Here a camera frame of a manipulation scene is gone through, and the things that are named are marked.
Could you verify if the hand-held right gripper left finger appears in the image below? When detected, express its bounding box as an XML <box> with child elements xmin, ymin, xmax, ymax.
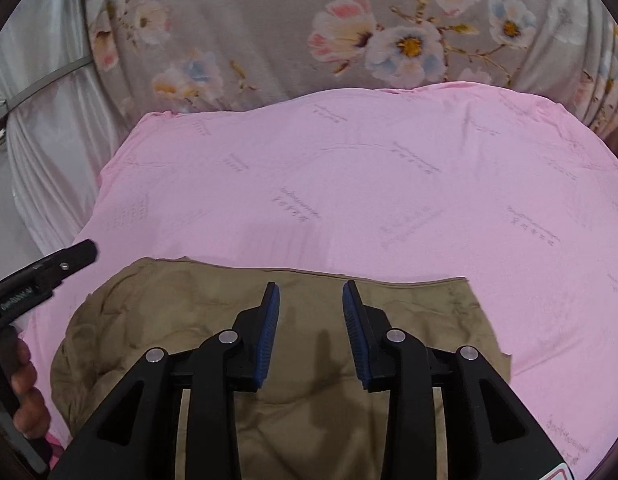
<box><xmin>49</xmin><ymin>281</ymin><xmax>281</xmax><ymax>480</ymax></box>

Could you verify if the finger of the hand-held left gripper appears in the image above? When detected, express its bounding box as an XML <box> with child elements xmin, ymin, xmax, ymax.
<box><xmin>35</xmin><ymin>239</ymin><xmax>100</xmax><ymax>282</ymax></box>

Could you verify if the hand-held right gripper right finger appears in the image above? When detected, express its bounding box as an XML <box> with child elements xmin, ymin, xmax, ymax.
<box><xmin>341</xmin><ymin>280</ymin><xmax>575</xmax><ymax>480</ymax></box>

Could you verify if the olive quilted jacket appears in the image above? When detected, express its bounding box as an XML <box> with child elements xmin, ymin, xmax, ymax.
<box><xmin>50</xmin><ymin>256</ymin><xmax>513</xmax><ymax>480</ymax></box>

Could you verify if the person's left hand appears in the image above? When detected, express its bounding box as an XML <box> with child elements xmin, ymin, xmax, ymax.
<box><xmin>10</xmin><ymin>337</ymin><xmax>52</xmax><ymax>442</ymax></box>

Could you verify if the white satin curtain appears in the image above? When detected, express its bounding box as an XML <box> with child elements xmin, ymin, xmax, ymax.
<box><xmin>0</xmin><ymin>0</ymin><xmax>136</xmax><ymax>257</ymax></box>

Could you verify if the pink printed blanket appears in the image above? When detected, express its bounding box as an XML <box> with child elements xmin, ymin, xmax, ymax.
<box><xmin>19</xmin><ymin>80</ymin><xmax>618</xmax><ymax>480</ymax></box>

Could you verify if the grey floral cloth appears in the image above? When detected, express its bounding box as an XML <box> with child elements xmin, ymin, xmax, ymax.
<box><xmin>84</xmin><ymin>0</ymin><xmax>618</xmax><ymax>136</ymax></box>

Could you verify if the grey curtain strap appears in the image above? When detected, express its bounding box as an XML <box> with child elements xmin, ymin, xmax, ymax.
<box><xmin>0</xmin><ymin>56</ymin><xmax>96</xmax><ymax>133</ymax></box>

